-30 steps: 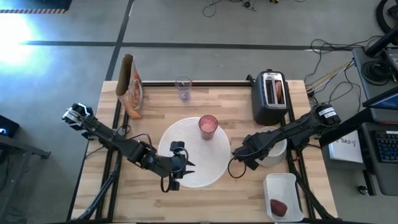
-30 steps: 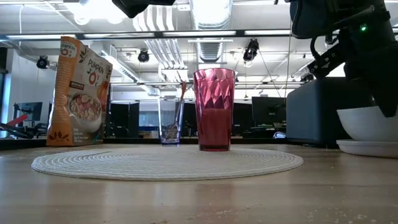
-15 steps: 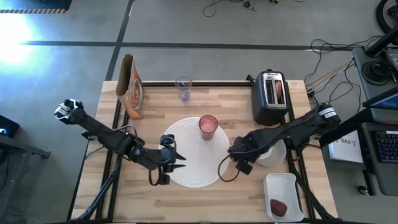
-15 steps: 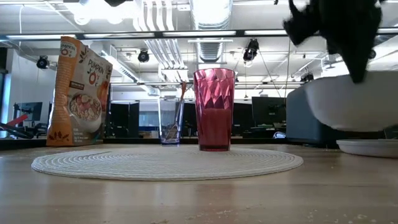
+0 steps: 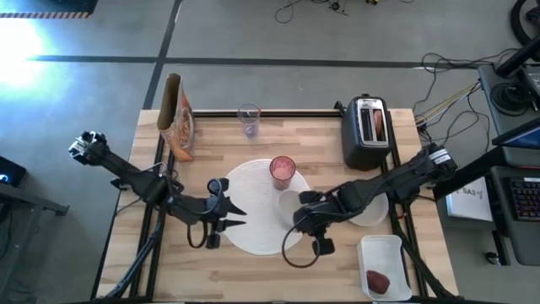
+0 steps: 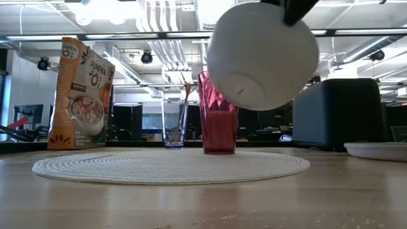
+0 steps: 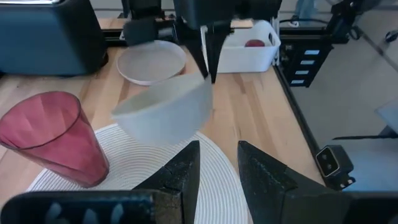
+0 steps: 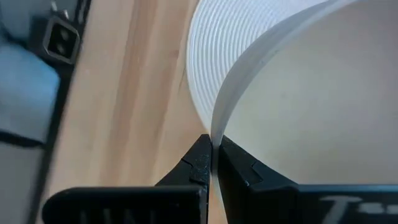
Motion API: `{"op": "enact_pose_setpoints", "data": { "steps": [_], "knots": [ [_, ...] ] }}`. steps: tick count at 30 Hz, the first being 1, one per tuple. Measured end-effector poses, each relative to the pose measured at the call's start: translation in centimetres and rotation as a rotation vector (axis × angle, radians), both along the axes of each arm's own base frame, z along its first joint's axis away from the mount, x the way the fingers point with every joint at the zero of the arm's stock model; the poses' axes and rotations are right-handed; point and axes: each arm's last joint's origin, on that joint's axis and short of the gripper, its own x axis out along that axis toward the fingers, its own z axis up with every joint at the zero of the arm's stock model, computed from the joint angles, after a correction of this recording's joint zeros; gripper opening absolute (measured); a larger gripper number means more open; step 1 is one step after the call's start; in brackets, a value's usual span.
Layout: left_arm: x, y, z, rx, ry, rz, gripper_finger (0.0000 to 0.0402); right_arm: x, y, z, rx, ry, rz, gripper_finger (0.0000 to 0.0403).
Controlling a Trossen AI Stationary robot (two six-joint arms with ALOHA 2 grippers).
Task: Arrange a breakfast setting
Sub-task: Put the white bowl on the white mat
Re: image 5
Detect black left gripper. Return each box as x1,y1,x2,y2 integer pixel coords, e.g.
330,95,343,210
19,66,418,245
205,176,248,250

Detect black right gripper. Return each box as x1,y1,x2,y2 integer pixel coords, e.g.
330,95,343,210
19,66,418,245
292,189,339,258

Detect white ceramic bowl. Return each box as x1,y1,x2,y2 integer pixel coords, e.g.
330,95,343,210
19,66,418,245
277,189,305,232

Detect round white woven placemat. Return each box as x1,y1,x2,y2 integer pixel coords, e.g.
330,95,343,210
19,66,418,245
221,159,313,257

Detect red faceted tumbler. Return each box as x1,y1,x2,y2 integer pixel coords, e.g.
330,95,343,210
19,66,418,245
268,155,297,191

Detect beige round plate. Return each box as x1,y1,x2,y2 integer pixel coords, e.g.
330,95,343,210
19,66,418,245
348,192,390,228

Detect clear glass tumbler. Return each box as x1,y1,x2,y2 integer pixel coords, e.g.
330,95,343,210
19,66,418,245
236,103,262,139

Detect dark red apple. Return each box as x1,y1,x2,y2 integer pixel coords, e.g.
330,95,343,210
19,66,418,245
365,269,392,296

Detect orange pumpkin cereal box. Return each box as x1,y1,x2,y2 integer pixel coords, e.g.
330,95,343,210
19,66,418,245
156,73,197,163

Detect black toaster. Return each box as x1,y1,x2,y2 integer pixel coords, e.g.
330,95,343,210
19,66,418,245
340,95,396,172

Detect white rectangular tray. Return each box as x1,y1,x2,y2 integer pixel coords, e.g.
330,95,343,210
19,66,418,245
356,234,413,302

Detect white paper sheet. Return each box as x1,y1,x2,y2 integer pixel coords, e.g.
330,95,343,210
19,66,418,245
445,176,494,223

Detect black equipment stand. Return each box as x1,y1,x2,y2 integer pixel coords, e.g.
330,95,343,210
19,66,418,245
0,155,71,254

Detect black keyboard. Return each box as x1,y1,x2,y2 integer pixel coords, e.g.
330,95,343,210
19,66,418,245
508,176,540,223

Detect dark grey side desk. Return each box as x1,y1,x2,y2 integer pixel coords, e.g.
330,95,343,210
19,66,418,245
478,62,540,267

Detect dark laptop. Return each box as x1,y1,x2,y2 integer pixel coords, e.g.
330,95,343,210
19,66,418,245
491,117,540,168

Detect black hazard striped mat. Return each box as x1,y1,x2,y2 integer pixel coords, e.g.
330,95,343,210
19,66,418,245
0,0,99,20

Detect yellow and black cable bundle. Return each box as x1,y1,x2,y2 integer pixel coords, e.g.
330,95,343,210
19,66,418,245
413,48,522,158

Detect black floor cables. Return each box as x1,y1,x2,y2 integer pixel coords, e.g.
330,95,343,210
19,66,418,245
273,0,417,24

